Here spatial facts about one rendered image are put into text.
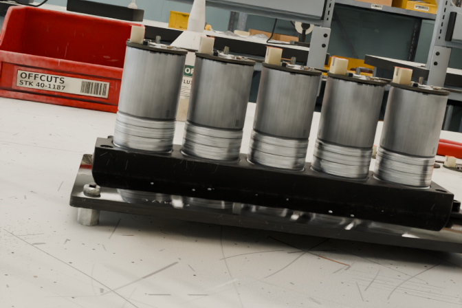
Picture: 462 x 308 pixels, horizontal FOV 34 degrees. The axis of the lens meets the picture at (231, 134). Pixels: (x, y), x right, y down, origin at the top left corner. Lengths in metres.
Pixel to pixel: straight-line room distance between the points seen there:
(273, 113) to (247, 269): 0.08
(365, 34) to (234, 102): 4.59
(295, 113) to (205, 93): 0.04
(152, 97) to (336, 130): 0.08
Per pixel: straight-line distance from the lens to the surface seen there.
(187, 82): 0.53
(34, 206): 0.29
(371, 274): 0.27
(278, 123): 0.31
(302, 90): 0.31
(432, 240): 0.29
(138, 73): 0.30
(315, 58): 2.64
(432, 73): 2.78
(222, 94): 0.30
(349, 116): 0.31
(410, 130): 0.32
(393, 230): 0.29
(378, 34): 4.91
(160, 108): 0.30
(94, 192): 0.27
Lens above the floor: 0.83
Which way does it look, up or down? 9 degrees down
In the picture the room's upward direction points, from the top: 9 degrees clockwise
